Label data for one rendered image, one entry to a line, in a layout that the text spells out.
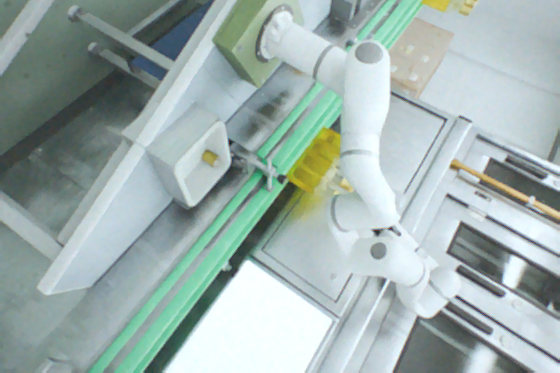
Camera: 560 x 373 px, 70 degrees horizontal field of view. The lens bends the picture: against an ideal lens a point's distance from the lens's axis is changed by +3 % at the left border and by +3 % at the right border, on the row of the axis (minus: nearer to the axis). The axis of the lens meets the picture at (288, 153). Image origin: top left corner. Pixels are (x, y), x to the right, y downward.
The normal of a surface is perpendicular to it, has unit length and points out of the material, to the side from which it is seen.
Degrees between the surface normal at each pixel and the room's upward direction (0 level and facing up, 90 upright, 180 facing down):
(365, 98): 91
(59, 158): 90
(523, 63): 90
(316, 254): 90
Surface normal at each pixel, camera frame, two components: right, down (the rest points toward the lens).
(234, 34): -0.19, -0.21
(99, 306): 0.04, -0.53
